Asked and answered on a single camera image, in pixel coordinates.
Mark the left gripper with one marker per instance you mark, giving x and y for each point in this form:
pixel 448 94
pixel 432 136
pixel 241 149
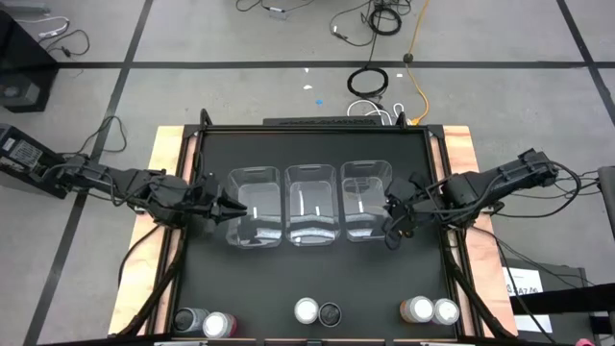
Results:
pixel 206 204

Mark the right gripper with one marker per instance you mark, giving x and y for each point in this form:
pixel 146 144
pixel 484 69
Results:
pixel 423 206

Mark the clear plastic bin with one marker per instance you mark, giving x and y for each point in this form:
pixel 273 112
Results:
pixel 311 192
pixel 362 187
pixel 254 192

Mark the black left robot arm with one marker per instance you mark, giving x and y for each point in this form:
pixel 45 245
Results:
pixel 144 190

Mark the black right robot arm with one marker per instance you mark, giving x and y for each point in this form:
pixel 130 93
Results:
pixel 480 190

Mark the light wooden base board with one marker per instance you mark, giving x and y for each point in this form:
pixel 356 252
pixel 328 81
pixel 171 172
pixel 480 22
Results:
pixel 158 144

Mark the black perforated box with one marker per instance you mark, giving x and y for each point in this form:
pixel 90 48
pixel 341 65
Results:
pixel 319 121

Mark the black round floor plug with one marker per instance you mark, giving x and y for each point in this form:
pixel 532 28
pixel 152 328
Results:
pixel 408 58

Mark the white paper label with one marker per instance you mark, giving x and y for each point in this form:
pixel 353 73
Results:
pixel 533 323
pixel 523 281

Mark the black case with labels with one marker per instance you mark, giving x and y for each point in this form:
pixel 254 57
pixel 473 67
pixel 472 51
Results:
pixel 562 274

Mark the grey power adapter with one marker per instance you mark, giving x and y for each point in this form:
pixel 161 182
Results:
pixel 277 12

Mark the black computer box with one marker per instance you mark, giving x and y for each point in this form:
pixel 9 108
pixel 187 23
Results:
pixel 21 149

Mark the pink object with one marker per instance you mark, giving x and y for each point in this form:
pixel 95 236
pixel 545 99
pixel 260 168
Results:
pixel 583 342

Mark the black box with dial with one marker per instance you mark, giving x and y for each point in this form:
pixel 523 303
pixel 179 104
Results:
pixel 21 93

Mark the black cabinet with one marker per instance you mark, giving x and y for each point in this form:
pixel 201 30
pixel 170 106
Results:
pixel 24 43

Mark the black table frame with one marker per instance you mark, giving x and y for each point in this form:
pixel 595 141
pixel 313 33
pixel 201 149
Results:
pixel 312 129

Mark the grey post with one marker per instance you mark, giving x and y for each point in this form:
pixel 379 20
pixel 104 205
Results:
pixel 609 202

